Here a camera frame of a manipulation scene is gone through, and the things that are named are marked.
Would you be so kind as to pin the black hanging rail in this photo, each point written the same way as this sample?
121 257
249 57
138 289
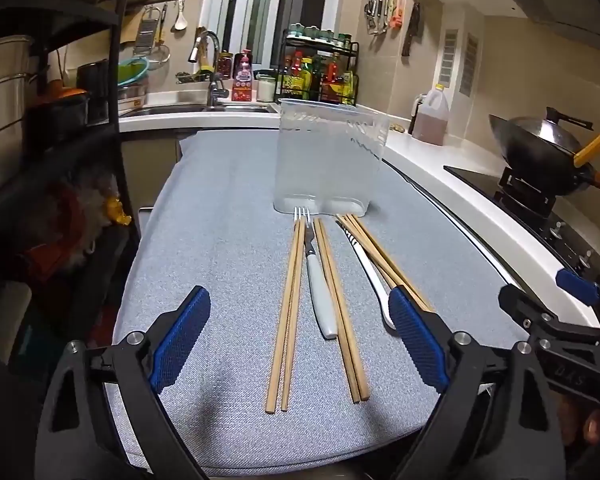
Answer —
160 1

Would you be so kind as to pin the red soap bottle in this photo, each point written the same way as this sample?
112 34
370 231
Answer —
242 80

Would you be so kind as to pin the metal grater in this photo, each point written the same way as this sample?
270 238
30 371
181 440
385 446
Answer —
145 35

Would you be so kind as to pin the yellow plastic bag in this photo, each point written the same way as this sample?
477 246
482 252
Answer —
117 210

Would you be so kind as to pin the black shelf rack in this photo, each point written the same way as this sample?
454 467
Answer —
117 110

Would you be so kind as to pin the red jar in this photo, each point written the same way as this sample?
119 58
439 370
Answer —
224 66

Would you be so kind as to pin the steel sink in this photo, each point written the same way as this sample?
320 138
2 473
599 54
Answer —
180 109

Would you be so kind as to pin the white jar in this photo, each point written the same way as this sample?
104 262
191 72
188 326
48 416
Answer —
265 89

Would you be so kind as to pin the black spice rack with bottles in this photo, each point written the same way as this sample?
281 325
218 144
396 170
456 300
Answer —
320 75

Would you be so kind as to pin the black stove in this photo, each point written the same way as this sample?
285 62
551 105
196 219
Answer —
540 210

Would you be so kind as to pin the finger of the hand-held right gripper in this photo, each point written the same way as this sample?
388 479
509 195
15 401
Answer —
575 285
517 305

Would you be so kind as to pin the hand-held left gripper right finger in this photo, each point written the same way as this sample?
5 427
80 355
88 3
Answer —
417 340

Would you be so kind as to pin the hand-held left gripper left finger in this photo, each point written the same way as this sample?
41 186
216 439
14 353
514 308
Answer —
180 340

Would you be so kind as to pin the steel kitchen faucet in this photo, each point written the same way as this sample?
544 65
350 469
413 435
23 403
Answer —
212 75

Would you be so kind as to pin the stack of colourful bowls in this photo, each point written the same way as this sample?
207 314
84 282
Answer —
131 71

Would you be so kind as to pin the black wok with steel lid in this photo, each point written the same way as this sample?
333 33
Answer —
540 132

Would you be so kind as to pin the grey table mat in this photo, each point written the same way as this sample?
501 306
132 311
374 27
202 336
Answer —
220 240

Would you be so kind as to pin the window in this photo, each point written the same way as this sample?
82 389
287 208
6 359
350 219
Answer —
275 5

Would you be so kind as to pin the ginger root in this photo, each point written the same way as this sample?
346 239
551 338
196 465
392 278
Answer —
397 128

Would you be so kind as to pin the clear plastic container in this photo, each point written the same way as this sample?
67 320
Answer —
325 160

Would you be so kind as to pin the cooking oil jug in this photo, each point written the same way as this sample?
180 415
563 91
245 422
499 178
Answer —
430 120

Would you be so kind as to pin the hanging cleaver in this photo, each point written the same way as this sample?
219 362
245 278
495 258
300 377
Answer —
411 35

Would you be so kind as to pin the steel basin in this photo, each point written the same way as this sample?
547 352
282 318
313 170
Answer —
132 94

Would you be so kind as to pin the person's right hand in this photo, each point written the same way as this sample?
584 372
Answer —
594 427

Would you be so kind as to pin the wooden chopstick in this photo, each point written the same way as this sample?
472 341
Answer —
294 320
395 261
283 320
380 254
343 310
365 251
336 310

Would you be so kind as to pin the narrow wall vent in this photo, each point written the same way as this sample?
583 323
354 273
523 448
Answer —
468 65

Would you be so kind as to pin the wide wall vent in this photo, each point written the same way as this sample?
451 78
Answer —
447 55

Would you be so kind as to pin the white ladle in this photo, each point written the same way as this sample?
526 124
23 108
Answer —
180 20

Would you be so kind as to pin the row of hanging kitchen tools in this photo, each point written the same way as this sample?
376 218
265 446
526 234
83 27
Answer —
385 10

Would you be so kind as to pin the large steel pot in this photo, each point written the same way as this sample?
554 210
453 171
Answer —
2 110

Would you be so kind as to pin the black pot with orange lid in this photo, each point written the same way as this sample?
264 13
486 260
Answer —
60 107

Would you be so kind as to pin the tall black container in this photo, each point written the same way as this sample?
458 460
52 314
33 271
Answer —
92 90

